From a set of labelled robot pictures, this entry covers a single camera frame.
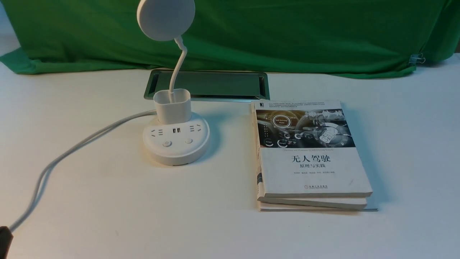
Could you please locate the bottom book under stack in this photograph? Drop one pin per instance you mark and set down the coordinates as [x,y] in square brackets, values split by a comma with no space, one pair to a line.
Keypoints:
[315,205]

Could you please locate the white desk lamp with sockets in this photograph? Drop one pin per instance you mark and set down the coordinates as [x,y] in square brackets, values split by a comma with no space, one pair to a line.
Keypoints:
[178,136]

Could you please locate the green backdrop cloth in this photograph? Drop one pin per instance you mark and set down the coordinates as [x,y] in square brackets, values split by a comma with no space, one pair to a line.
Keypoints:
[361,39]

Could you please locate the top self-driving book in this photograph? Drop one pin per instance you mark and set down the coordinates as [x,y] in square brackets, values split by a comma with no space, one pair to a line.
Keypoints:
[305,149]

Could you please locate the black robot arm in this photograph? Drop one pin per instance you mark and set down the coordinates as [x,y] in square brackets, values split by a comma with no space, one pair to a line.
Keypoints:
[6,238]

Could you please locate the metal binder clip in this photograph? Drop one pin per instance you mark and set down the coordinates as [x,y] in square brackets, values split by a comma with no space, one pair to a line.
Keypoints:
[416,59]

